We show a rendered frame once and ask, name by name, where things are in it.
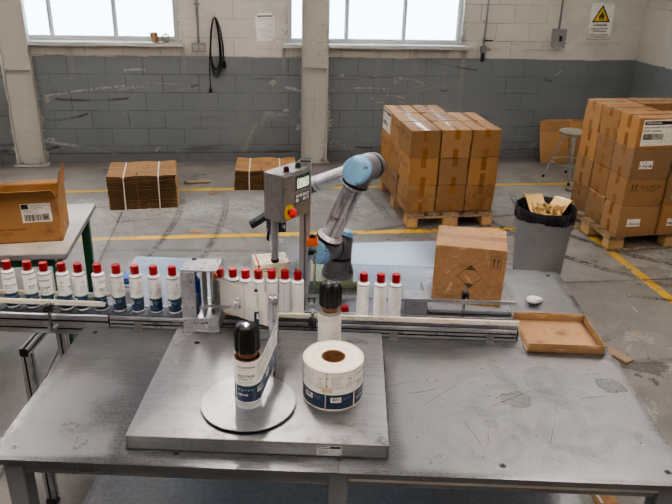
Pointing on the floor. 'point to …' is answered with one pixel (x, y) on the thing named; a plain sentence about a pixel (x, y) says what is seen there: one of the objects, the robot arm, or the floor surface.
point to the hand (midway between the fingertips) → (269, 247)
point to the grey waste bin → (540, 246)
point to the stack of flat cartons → (142, 185)
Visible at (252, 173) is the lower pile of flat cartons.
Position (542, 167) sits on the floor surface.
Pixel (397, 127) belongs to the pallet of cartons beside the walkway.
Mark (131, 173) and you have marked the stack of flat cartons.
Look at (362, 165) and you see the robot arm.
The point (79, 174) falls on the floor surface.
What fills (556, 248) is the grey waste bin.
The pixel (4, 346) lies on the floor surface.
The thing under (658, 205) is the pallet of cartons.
